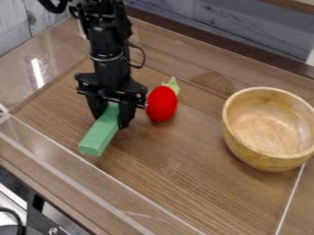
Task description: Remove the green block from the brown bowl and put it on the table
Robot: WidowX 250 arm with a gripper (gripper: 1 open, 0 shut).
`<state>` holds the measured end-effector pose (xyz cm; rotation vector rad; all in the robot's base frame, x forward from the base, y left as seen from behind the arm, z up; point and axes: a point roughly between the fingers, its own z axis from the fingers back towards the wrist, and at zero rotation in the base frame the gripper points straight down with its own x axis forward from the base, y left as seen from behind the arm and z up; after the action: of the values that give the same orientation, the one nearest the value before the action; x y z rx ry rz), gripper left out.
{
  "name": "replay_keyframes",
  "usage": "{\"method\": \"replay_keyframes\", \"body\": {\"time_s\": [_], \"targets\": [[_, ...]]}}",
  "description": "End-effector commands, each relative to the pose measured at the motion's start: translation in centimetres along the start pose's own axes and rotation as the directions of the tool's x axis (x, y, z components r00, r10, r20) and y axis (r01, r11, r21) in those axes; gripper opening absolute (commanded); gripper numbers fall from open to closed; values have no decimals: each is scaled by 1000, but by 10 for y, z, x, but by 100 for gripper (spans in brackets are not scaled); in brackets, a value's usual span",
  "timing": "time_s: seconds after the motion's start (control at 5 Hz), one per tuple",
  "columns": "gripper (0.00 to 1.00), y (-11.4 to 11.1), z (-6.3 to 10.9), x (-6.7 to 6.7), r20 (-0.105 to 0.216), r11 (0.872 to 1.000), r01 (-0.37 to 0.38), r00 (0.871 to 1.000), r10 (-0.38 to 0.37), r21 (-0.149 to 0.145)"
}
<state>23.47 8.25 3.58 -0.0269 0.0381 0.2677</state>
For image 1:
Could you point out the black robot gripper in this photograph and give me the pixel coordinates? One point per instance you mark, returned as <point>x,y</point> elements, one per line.
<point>111,84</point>

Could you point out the green rectangular block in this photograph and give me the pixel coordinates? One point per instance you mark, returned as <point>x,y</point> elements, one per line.
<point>100,133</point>

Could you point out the black table leg mount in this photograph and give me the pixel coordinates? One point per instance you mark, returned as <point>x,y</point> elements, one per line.
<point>37,223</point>

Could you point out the brown wooden bowl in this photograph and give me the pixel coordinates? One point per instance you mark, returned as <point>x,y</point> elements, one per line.
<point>267,128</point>

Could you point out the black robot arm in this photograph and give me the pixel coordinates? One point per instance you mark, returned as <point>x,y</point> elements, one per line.
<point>107,29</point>

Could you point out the red plush radish toy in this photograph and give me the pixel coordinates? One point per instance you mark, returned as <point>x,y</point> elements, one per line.
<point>161,101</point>

